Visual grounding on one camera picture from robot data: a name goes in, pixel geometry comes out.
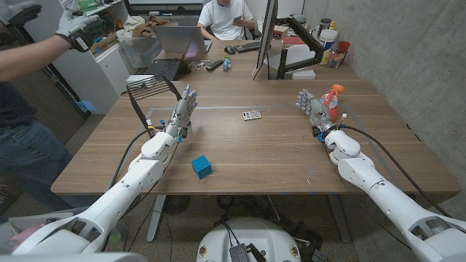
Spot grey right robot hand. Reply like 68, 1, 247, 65
296, 89, 338, 136

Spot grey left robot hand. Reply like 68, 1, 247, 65
164, 82, 199, 138

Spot blue cube block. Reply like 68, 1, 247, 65
191, 154, 213, 180

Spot flat white box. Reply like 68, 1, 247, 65
291, 69, 317, 81

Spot large black keyboard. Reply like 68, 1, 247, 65
144, 57, 182, 81

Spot thin white box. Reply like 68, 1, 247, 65
126, 74, 154, 84

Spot clear plastic cup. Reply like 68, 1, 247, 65
329, 49, 347, 69

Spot black remote control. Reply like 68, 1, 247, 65
205, 59, 225, 72

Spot clear plastic bin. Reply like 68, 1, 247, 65
119, 36, 163, 69

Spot white plastic tub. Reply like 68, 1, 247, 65
318, 28, 339, 51

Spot silver laptop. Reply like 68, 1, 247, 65
151, 25, 213, 55

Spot red book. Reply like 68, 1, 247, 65
282, 35, 307, 47

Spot dark jar black lid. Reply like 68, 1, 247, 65
317, 17, 332, 37

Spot brown cloth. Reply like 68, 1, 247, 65
131, 15, 175, 39

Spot round black fan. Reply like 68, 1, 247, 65
163, 195, 192, 215

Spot slim black keyboard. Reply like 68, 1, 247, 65
233, 41, 261, 55

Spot computer monitor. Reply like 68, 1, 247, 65
253, 0, 280, 70

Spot white cabinet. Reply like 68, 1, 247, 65
20, 0, 130, 116

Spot seated person white t-shirt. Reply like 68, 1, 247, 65
197, 0, 256, 41

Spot grey table leg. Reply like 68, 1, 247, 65
327, 192, 351, 244
146, 195, 167, 244

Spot black tracking glove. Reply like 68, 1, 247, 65
0, 0, 43, 26
55, 10, 106, 53

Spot white robot torso base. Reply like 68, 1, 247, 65
195, 217, 302, 262

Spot standing person dark shirt jeans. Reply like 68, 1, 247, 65
0, 0, 106, 219

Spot black wire file holder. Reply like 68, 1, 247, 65
126, 74, 183, 139

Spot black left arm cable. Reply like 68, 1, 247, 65
107, 127, 163, 191

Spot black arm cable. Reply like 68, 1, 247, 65
338, 124, 452, 219
107, 127, 163, 191

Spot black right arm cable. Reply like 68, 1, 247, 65
338, 124, 452, 219

